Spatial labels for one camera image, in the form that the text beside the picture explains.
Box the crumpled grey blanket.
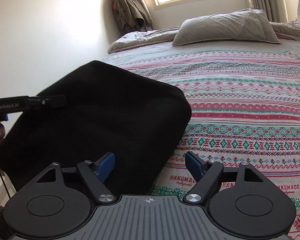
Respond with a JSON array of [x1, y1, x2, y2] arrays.
[[270, 15, 300, 41]]

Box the grey bed sheet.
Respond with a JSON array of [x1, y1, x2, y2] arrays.
[[107, 25, 300, 55]]

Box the black pants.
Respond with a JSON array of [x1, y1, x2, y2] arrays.
[[0, 61, 191, 195]]

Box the grey pillow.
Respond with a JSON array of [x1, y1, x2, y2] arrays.
[[172, 9, 281, 47]]

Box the hanging beige clothes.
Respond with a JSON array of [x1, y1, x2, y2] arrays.
[[111, 0, 153, 33]]

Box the patterned pink green bedspread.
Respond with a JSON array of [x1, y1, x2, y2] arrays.
[[105, 49, 300, 239]]

